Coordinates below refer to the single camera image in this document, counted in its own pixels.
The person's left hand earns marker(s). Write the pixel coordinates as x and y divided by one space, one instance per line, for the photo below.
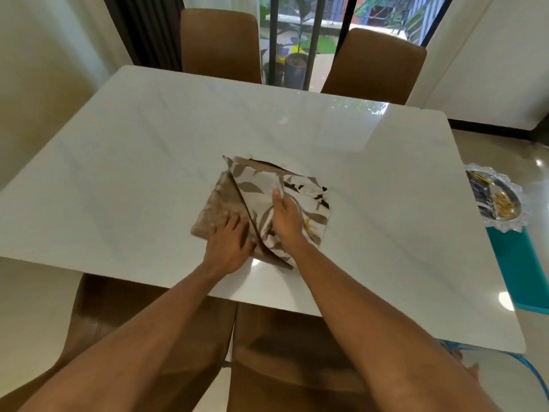
226 253

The person's right hand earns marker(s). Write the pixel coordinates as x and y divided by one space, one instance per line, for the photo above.
288 223

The person's left little finger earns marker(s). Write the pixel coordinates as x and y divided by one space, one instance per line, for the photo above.
212 232

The person's left middle finger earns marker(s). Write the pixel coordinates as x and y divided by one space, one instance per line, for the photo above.
234 223

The person's right thumb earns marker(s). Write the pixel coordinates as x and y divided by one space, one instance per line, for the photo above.
277 200

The person's left thumb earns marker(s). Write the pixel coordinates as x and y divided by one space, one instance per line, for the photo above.
252 247

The brown leaf-print cloth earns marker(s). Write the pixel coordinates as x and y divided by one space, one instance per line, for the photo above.
253 193

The person's left forearm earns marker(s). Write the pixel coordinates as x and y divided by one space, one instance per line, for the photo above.
128 351

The person's right forearm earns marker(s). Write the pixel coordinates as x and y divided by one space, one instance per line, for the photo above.
386 334

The brown upholstered dining chair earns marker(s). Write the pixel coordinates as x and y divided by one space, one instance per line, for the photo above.
283 343
377 66
98 313
221 45

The black plant pot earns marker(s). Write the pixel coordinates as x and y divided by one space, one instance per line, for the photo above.
273 72

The grey plant pot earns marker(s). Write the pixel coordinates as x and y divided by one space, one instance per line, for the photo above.
296 70

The green leafy plant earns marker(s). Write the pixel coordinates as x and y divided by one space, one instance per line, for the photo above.
300 25

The dark brown curtain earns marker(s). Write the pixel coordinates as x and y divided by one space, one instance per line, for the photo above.
146 29

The silver metal plate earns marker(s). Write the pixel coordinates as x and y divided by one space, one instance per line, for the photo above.
499 195

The scalloped clear glass tray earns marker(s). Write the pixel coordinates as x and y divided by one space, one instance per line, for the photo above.
510 220

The teal stool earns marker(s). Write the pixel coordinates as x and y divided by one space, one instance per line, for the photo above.
521 270

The black window frame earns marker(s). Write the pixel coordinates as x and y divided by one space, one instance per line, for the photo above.
312 42

